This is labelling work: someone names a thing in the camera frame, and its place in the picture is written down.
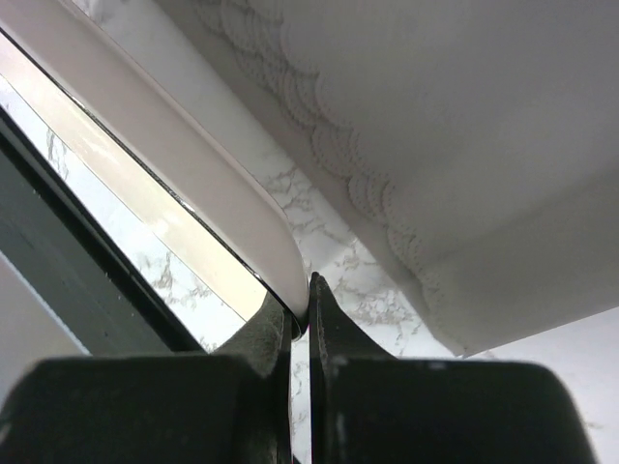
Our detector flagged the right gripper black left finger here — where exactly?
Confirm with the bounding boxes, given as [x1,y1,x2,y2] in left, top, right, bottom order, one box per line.
[1,298,293,463]

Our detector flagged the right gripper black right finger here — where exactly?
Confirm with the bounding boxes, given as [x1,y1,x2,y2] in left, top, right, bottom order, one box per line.
[309,274,596,463]

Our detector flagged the white rectangular plate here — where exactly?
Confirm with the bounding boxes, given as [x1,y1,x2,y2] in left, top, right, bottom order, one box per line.
[1,1,310,327]

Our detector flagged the grey placemat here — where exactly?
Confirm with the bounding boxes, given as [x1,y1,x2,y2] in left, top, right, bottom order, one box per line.
[162,1,618,355]

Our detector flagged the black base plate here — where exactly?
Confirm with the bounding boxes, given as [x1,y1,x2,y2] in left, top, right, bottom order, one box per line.
[1,112,202,356]

